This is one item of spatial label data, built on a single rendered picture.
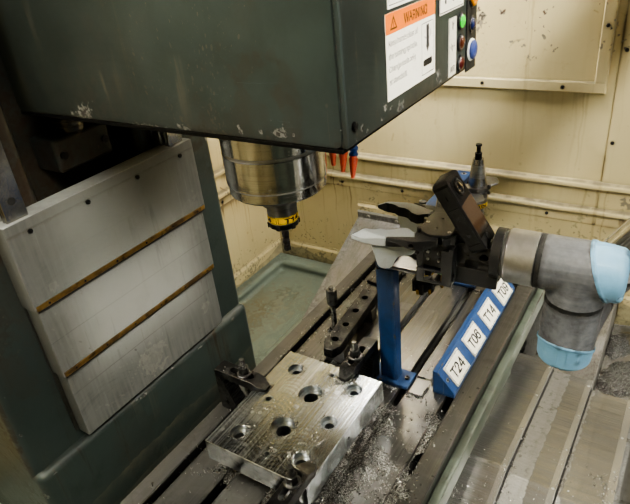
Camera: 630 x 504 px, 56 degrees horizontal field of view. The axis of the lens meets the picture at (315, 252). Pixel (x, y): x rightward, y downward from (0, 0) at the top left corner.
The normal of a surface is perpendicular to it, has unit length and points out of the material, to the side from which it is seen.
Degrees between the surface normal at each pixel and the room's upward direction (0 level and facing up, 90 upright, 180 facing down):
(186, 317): 90
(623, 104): 89
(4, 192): 90
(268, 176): 90
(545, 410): 8
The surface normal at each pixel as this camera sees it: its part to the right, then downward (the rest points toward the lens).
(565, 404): -0.03, -0.92
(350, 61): 0.84, 0.19
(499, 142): -0.53, 0.47
